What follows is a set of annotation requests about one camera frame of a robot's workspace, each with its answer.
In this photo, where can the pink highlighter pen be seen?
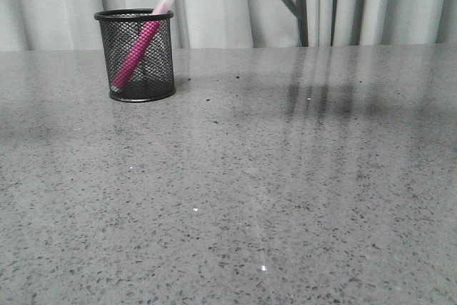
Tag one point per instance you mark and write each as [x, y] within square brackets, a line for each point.
[148, 32]

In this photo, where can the black mesh pen cup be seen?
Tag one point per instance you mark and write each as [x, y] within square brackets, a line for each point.
[153, 78]

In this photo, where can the grey curtain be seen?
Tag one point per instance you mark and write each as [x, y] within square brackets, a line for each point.
[70, 24]

